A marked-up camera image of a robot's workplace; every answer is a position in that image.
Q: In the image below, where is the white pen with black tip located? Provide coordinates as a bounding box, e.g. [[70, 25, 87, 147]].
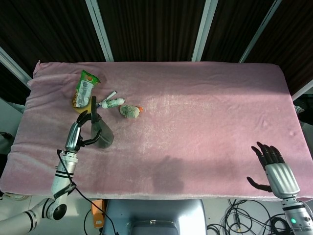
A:
[[99, 91, 118, 104]]

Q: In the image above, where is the pink plush table cloth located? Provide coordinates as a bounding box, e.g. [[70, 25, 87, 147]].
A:
[[0, 60, 313, 202]]

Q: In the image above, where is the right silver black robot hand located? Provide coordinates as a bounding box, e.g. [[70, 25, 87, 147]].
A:
[[246, 141, 301, 199]]

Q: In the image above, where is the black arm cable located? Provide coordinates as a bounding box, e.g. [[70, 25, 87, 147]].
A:
[[56, 149, 116, 235]]

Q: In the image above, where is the orange box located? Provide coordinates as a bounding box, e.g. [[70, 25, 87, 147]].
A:
[[90, 199, 106, 229]]

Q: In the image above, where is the green snack bag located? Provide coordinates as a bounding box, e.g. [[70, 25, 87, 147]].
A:
[[71, 70, 101, 109]]

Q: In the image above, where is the black floor cable tangle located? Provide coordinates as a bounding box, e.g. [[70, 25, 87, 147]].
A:
[[206, 198, 294, 235]]

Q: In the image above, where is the white frame post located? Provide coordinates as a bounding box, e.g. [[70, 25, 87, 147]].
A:
[[85, 0, 114, 62], [191, 0, 219, 62], [0, 46, 33, 87], [291, 77, 313, 101], [239, 0, 282, 63]]

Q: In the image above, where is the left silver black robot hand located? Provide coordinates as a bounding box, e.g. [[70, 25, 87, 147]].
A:
[[64, 110, 102, 151]]

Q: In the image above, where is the white tube with blue cap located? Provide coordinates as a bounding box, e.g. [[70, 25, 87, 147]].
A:
[[96, 97, 126, 109]]

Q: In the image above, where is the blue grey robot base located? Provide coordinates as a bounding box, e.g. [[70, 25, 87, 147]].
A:
[[102, 199, 207, 235]]

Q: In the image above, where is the dark brown curtain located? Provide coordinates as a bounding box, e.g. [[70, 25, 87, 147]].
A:
[[0, 0, 313, 106]]

